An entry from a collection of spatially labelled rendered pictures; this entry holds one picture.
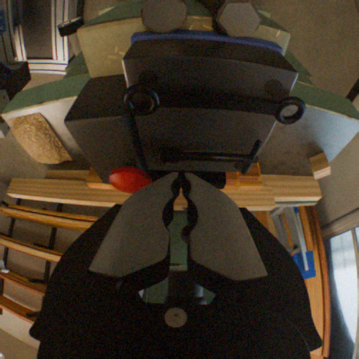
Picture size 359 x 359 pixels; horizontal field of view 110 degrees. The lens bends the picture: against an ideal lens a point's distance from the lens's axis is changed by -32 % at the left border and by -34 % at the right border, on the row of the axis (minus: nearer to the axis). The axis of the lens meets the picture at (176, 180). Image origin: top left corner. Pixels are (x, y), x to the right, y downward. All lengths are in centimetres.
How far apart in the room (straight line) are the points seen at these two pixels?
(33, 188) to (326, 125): 53
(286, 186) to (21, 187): 55
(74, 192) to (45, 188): 7
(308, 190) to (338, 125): 16
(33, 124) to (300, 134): 40
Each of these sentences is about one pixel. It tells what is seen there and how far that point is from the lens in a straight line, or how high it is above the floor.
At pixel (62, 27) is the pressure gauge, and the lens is 47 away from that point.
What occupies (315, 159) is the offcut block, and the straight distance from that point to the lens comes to 37.
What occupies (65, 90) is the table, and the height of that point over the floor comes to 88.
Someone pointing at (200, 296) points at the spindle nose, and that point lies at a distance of 27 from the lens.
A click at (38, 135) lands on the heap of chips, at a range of 32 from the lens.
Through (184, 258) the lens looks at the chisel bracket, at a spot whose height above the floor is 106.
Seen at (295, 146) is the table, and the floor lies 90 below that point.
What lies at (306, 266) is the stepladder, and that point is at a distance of 107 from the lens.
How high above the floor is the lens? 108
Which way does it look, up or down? 29 degrees down
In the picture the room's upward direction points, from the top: 178 degrees counter-clockwise
